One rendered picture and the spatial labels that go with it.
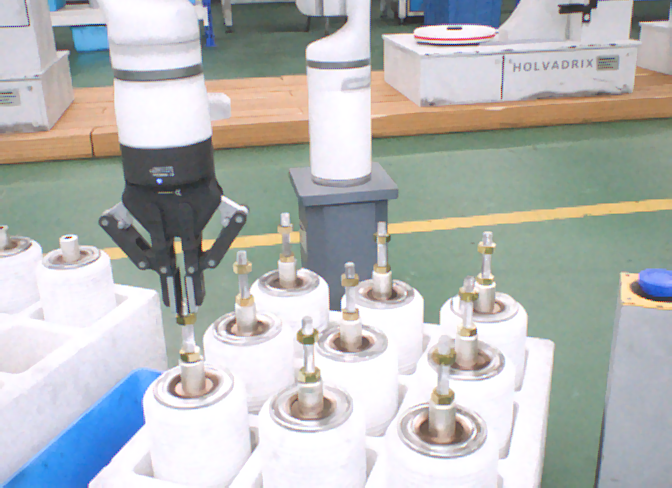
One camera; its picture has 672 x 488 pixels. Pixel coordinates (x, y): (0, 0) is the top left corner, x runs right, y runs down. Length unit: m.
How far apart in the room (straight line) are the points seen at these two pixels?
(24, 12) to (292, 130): 0.92
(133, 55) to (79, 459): 0.54
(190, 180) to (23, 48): 2.09
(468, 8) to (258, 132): 2.85
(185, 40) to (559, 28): 2.49
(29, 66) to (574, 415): 2.07
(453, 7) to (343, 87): 4.06
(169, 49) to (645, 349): 0.51
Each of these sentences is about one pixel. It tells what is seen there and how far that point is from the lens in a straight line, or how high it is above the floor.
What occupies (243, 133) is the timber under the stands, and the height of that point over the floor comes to 0.05.
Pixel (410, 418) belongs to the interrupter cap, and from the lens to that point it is 0.67.
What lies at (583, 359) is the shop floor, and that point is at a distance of 1.28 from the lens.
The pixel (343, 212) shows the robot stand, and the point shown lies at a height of 0.27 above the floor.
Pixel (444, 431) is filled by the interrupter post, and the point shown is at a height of 0.26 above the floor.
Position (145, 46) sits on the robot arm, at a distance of 0.59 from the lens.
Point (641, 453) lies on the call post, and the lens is 0.85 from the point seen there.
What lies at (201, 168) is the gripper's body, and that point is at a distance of 0.62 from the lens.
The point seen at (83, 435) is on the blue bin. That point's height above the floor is 0.10.
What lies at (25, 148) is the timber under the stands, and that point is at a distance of 2.60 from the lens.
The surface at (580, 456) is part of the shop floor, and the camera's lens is 1.07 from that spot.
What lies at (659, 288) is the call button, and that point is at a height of 0.33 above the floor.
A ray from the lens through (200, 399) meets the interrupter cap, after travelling 0.71.
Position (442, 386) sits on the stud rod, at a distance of 0.63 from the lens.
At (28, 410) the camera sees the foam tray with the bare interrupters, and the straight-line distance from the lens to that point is 0.94.
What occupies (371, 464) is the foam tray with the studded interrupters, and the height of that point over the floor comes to 0.16.
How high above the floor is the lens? 0.64
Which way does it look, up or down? 22 degrees down
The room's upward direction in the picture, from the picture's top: 2 degrees counter-clockwise
